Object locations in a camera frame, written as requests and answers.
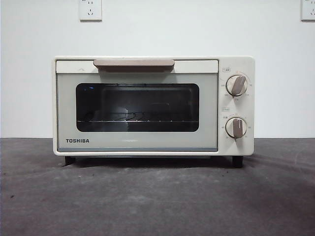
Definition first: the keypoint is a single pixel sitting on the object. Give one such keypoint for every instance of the cream and tan oven knob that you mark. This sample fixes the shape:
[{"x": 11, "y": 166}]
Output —
[
  {"x": 236, "y": 85},
  {"x": 236, "y": 127}
]

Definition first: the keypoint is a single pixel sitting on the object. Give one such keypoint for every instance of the black oven foot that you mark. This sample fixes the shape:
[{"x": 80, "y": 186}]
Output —
[
  {"x": 69, "y": 161},
  {"x": 238, "y": 162}
]

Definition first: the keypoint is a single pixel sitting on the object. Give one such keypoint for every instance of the cream Toshiba toaster oven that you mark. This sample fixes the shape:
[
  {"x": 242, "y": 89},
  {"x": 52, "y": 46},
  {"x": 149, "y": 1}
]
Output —
[{"x": 236, "y": 66}]

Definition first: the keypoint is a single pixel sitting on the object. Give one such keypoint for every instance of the white wall socket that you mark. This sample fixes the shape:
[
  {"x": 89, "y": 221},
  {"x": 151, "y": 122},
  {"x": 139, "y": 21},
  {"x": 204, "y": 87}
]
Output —
[
  {"x": 90, "y": 11},
  {"x": 308, "y": 11}
]

